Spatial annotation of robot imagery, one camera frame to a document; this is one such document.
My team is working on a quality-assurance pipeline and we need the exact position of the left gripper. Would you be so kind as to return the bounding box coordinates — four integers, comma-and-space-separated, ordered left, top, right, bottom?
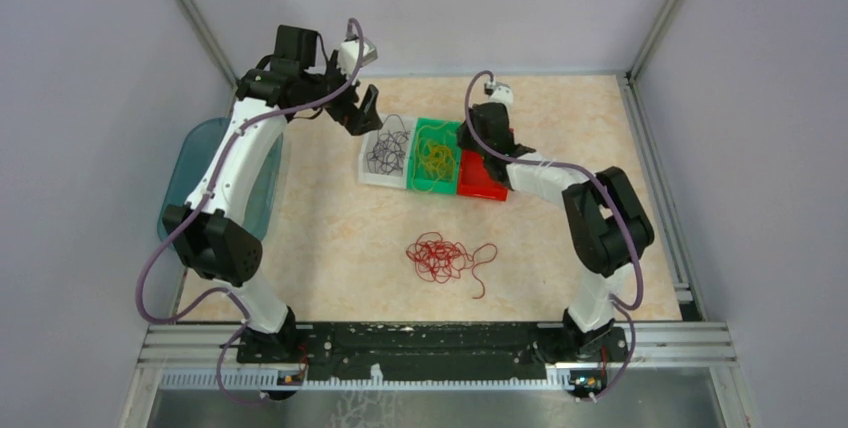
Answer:
299, 50, 382, 134

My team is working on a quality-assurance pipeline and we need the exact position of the purple wire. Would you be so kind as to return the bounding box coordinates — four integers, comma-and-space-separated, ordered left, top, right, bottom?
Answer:
365, 114, 412, 176

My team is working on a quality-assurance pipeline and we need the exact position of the yellow wire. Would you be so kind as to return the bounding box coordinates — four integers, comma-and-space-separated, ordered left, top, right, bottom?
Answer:
411, 130, 461, 192

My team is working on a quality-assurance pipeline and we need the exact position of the coloured wire bundle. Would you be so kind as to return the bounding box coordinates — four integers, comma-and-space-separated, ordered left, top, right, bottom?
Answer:
405, 231, 499, 300

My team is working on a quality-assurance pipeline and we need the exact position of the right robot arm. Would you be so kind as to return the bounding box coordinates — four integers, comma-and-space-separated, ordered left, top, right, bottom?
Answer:
457, 102, 655, 360

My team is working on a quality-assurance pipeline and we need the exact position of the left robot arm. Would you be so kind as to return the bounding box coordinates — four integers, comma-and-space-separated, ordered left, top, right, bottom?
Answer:
162, 18, 383, 362

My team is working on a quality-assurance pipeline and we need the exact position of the white plastic bin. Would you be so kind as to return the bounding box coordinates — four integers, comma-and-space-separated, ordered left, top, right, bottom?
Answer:
357, 114, 418, 190

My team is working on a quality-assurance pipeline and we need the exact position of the green plastic bin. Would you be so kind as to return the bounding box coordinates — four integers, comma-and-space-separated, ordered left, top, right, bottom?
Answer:
407, 118, 461, 196

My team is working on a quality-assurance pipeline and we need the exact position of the red plastic bin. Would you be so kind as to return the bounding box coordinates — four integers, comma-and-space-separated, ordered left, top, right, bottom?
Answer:
456, 150, 508, 202

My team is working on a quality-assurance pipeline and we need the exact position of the teal translucent tray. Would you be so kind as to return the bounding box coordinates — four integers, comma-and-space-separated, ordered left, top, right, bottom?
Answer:
160, 117, 284, 241

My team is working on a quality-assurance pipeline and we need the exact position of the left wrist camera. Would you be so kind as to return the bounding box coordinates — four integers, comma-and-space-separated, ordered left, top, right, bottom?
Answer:
337, 37, 378, 75

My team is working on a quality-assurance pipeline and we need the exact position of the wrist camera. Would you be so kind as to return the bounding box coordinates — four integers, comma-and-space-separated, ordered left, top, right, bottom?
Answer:
484, 80, 514, 109
337, 37, 378, 75

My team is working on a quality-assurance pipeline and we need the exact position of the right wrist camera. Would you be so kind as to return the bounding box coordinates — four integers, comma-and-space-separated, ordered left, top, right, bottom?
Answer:
484, 80, 514, 109

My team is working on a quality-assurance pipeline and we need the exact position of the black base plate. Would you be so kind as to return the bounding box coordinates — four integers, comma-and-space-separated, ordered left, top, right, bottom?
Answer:
236, 322, 628, 382

